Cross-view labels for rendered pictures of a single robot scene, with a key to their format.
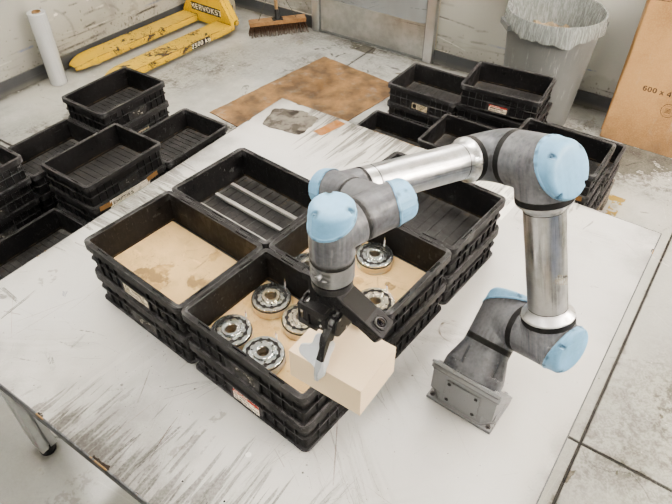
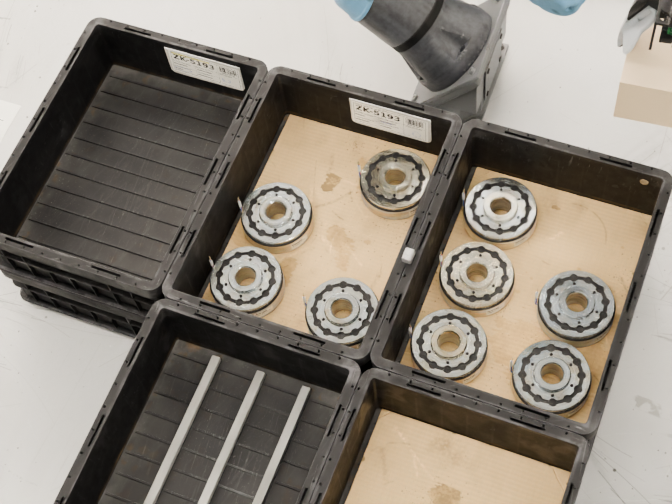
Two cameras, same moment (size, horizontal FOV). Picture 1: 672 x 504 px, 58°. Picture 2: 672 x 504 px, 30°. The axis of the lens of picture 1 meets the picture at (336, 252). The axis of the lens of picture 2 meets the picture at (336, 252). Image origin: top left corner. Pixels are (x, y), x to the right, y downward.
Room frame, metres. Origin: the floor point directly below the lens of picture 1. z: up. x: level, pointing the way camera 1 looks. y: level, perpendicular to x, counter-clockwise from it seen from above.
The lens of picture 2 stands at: (1.31, 0.80, 2.40)
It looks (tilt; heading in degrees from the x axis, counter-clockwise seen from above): 62 degrees down; 262
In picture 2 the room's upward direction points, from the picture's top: 11 degrees counter-clockwise
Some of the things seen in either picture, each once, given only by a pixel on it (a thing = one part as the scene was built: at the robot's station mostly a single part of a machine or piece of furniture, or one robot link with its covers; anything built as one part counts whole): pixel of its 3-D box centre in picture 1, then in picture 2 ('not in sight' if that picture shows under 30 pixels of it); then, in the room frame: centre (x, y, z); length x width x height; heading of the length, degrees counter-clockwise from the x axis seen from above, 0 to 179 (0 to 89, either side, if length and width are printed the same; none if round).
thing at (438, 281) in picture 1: (359, 266); (320, 224); (1.20, -0.06, 0.87); 0.40 x 0.30 x 0.11; 51
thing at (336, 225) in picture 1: (333, 230); not in sight; (0.73, 0.00, 1.40); 0.09 x 0.08 x 0.11; 126
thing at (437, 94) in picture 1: (430, 110); not in sight; (3.01, -0.52, 0.31); 0.40 x 0.30 x 0.34; 55
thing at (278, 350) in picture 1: (263, 353); (576, 304); (0.91, 0.17, 0.86); 0.10 x 0.10 x 0.01
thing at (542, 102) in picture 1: (500, 122); not in sight; (2.79, -0.85, 0.37); 0.42 x 0.34 x 0.46; 55
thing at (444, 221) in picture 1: (420, 212); (132, 168); (1.43, -0.25, 0.87); 0.40 x 0.30 x 0.11; 51
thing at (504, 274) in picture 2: (302, 318); (476, 274); (1.02, 0.08, 0.86); 0.10 x 0.10 x 0.01
